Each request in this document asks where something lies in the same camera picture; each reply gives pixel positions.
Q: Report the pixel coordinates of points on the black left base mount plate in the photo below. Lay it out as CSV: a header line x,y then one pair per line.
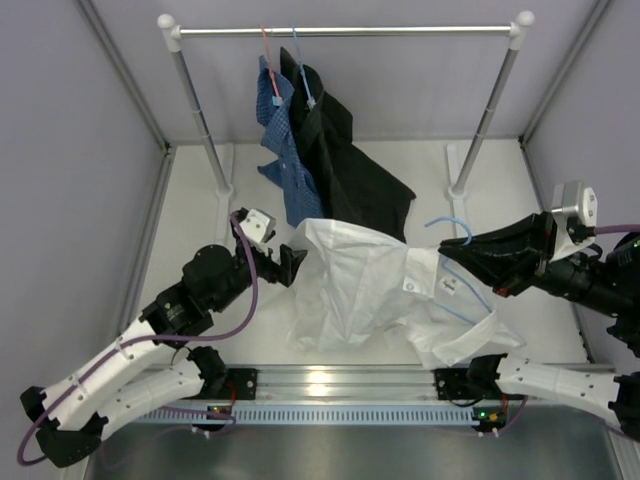
x,y
240,384

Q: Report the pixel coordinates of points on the white slotted cable duct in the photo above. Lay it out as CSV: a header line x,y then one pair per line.
x,y
366,415

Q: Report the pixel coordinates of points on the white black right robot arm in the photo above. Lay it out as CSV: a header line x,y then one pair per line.
x,y
615,261

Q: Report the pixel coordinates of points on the grey aluminium frame profile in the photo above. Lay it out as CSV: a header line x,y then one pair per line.
x,y
128,309

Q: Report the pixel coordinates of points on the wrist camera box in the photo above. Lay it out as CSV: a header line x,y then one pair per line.
x,y
574,211
257,226

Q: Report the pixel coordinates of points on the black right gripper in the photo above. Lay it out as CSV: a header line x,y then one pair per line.
x,y
529,241

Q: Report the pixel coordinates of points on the white shirt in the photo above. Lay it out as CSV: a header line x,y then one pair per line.
x,y
356,282

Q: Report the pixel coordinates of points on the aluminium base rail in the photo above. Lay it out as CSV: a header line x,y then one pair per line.
x,y
350,382

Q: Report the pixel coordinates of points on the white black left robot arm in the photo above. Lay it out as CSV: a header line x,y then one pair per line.
x,y
158,359

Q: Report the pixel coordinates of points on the blue checkered shirt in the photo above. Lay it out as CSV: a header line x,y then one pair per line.
x,y
300,196

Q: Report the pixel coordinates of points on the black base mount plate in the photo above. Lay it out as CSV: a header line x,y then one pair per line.
x,y
452,385
240,384

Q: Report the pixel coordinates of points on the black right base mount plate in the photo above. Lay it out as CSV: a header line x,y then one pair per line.
x,y
452,385

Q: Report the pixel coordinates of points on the white clothes rack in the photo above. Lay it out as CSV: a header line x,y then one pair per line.
x,y
458,170

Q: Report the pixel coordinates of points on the light blue hanger under dark shirt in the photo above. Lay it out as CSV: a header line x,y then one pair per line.
x,y
302,88

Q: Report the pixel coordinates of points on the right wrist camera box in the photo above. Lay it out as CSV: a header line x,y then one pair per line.
x,y
574,211

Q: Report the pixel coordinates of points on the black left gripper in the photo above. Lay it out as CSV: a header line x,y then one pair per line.
x,y
283,272

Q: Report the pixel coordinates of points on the dark striped shirt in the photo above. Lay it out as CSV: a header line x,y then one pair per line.
x,y
353,188

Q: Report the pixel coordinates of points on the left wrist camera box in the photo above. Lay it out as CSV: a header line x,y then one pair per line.
x,y
257,226

